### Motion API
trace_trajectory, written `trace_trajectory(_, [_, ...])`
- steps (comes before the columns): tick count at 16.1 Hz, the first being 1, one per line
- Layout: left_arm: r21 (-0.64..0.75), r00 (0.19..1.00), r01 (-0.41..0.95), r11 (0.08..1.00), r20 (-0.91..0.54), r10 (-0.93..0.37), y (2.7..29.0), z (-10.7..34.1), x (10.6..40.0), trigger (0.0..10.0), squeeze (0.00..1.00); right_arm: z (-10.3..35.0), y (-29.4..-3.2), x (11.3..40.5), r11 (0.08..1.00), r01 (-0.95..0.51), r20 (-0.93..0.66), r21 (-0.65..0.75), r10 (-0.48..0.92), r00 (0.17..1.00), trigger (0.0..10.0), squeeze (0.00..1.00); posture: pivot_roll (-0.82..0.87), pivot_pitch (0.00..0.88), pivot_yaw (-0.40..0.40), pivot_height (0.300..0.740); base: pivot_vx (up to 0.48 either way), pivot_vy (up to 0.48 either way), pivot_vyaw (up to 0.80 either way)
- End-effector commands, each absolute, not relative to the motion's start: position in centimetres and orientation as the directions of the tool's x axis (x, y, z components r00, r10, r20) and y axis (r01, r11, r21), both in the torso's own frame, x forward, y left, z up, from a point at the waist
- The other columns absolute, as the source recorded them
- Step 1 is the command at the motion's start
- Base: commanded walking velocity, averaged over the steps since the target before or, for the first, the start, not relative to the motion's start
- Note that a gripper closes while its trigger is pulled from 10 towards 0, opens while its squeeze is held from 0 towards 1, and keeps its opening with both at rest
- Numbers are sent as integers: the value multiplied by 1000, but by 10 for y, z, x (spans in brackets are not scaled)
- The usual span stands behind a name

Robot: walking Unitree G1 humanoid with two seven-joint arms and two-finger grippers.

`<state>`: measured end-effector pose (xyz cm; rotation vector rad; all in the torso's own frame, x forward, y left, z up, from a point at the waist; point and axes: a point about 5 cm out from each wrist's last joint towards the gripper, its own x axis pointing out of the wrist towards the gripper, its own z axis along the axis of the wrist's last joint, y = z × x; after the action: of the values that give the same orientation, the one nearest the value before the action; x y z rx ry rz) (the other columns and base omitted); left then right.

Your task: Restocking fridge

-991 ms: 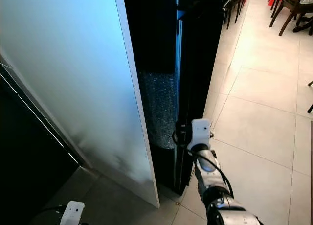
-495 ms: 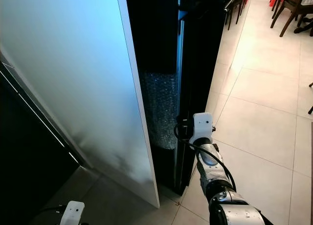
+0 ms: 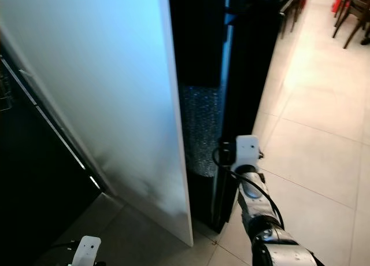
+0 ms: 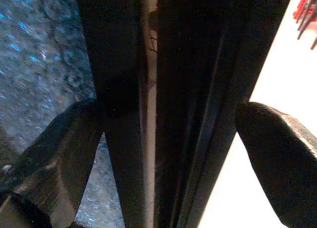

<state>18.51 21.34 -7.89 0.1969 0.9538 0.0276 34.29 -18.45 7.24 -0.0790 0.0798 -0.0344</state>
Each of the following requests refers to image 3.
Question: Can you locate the bubble wrap sheet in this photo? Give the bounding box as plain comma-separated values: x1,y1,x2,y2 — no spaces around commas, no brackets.
179,84,224,178

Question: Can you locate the white partition panel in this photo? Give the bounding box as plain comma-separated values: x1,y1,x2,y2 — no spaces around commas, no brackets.
0,0,195,247

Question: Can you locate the dark cabinet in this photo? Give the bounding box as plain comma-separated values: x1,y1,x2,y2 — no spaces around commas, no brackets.
0,46,106,266

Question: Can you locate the brown wooden chair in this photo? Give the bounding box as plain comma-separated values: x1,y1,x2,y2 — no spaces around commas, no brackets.
333,0,370,49

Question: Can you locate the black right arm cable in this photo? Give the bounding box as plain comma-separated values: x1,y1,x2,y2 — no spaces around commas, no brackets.
213,147,287,230

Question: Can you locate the metal wire rack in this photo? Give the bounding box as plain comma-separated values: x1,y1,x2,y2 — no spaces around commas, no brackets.
0,74,13,112

